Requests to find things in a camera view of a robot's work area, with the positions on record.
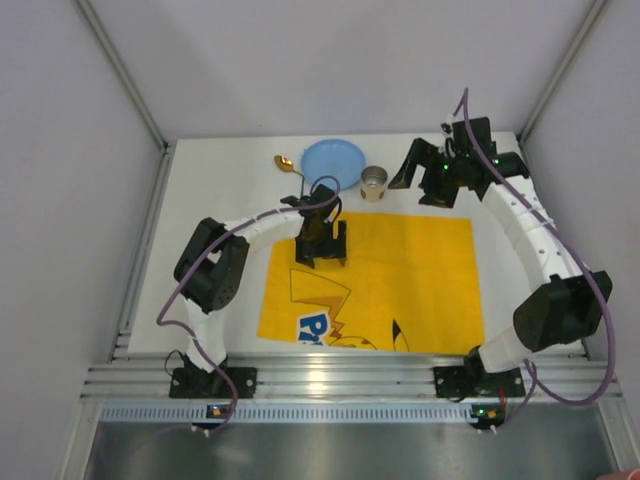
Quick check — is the metal cup with paper sleeve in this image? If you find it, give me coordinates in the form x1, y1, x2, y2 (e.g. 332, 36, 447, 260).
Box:
360, 165, 388, 202

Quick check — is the yellow Pikachu placemat cloth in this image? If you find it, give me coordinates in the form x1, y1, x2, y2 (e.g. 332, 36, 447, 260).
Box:
257, 212, 485, 355

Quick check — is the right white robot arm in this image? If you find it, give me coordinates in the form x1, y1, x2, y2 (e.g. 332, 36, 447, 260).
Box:
389, 117, 612, 392

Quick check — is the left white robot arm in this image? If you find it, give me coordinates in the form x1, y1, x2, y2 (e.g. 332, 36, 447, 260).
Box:
156, 183, 347, 374

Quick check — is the blue plastic plate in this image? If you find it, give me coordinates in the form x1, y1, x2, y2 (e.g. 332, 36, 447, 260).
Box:
300, 139, 366, 190

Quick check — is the gold spoon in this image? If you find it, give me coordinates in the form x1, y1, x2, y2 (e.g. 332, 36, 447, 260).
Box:
273, 155, 303, 176

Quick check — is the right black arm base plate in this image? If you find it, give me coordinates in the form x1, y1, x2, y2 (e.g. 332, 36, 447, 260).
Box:
433, 366, 526, 402

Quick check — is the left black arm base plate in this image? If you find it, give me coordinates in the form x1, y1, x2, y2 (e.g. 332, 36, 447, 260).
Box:
169, 367, 258, 399

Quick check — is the perforated grey cable tray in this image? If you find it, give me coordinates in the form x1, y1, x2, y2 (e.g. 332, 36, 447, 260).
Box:
100, 402, 501, 424

